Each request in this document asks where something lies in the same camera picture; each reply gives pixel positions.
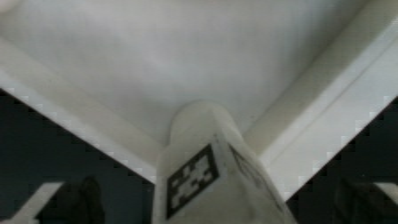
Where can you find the white table leg two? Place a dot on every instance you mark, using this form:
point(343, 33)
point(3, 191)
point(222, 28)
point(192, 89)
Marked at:
point(213, 188)

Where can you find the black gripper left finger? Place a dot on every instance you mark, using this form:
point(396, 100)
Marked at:
point(64, 202)

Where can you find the white square tabletop tray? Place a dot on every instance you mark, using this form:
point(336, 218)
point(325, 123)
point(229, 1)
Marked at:
point(108, 61)

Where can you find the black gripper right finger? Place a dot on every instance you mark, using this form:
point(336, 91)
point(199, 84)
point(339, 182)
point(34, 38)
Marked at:
point(366, 203)

